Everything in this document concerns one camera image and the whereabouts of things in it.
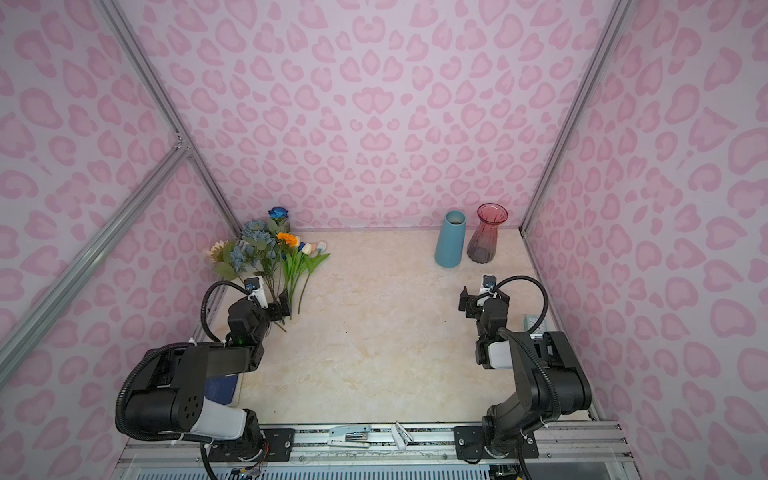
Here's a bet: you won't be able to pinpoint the teal ceramic vase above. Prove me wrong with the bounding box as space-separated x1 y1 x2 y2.
434 210 466 268

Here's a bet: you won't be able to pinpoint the orange carnation stem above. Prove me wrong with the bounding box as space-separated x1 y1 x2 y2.
277 232 301 307

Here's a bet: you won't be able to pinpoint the dusty blue rose bouquet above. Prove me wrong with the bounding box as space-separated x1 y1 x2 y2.
229 219 279 300

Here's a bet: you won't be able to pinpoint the cream sunflower stem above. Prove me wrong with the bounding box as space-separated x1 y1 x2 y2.
207 240 239 281

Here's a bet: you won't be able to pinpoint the blue rose stem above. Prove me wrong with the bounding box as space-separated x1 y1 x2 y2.
267 206 291 235

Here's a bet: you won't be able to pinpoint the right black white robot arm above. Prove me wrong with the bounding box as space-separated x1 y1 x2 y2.
453 290 592 464

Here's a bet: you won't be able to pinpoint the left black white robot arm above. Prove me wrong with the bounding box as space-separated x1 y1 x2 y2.
115 298 283 461

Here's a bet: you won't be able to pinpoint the red glass vase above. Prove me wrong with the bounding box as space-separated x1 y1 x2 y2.
467 203 509 264

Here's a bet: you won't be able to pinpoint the small teal clock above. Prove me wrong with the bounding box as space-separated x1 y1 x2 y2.
523 314 547 335

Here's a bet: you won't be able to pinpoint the light blue tulip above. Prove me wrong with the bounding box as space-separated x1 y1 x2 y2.
302 241 329 275

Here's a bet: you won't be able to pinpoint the cream pink tulip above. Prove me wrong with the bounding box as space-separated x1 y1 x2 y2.
298 243 319 312

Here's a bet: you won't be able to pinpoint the blue book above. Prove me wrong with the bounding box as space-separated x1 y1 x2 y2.
204 374 241 406

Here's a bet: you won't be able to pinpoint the silver stapler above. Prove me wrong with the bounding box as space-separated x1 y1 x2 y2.
327 425 372 449

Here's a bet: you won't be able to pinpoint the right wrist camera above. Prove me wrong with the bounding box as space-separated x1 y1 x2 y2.
479 275 497 294

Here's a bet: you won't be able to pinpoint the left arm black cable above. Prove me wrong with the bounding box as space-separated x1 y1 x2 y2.
199 280 253 344

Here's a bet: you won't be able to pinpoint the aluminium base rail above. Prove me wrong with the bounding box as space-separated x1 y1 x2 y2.
111 421 639 479

